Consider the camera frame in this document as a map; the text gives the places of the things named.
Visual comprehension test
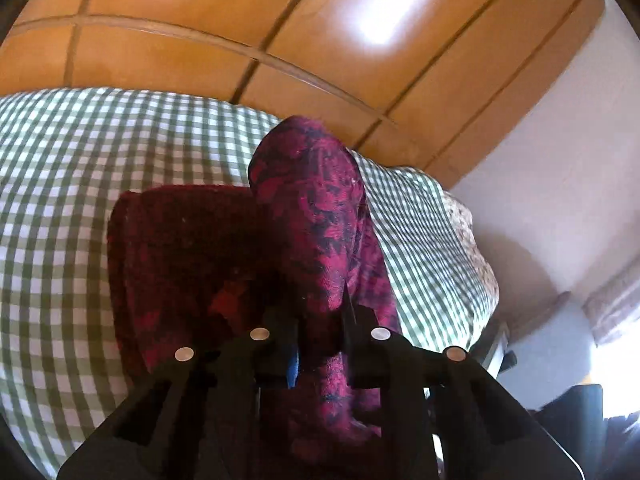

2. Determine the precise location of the red floral patterned sweater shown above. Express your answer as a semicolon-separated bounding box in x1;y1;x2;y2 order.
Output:
107;116;399;462

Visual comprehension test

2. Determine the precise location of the patterned curtain at window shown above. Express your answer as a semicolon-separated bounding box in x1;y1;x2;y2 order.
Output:
582;262;639;346

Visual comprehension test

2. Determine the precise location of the green white checkered bedsheet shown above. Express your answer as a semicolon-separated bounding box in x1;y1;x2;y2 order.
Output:
1;88;499;479

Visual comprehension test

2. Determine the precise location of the wooden panelled wardrobe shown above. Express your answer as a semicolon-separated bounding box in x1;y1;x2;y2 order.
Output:
1;0;604;186

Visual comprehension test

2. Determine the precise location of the dark chair by wall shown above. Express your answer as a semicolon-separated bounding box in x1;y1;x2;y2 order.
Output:
532;384;606;479

